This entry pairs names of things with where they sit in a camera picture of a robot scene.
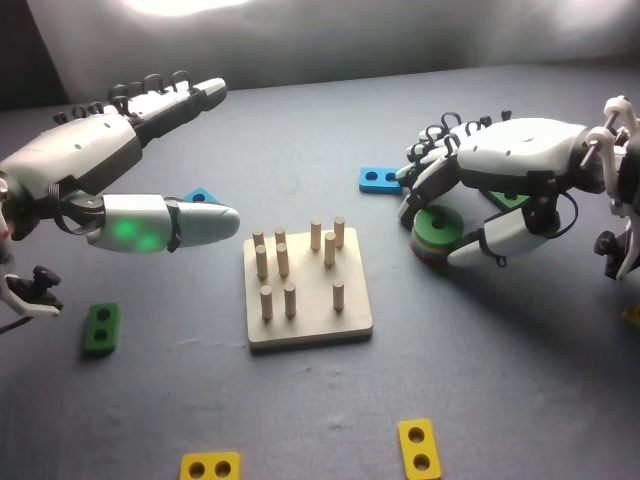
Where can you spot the green two-hole block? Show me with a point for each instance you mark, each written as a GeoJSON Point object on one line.
{"type": "Point", "coordinates": [102, 325]}

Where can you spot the white backdrop cloth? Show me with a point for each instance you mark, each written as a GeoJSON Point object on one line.
{"type": "Point", "coordinates": [325, 45]}

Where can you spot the green round block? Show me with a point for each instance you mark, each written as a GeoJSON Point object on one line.
{"type": "Point", "coordinates": [447, 236]}

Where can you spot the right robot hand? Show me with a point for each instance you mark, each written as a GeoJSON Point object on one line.
{"type": "Point", "coordinates": [520, 145]}

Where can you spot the wooden peg board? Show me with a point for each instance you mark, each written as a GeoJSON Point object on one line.
{"type": "Point", "coordinates": [310, 320]}

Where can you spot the blue two-hole block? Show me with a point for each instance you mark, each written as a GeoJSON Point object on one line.
{"type": "Point", "coordinates": [380, 186]}

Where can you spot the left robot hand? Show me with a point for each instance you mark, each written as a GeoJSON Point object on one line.
{"type": "Point", "coordinates": [80, 147]}

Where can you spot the grey table cloth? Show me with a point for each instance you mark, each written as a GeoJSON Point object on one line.
{"type": "Point", "coordinates": [450, 375]}

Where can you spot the blue triangular block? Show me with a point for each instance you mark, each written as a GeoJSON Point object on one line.
{"type": "Point", "coordinates": [192, 196]}

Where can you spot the yellow two-hole block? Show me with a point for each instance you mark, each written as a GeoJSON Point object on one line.
{"type": "Point", "coordinates": [209, 460]}
{"type": "Point", "coordinates": [419, 448]}

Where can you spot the green four-hole square block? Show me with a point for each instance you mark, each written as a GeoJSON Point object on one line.
{"type": "Point", "coordinates": [497, 197]}

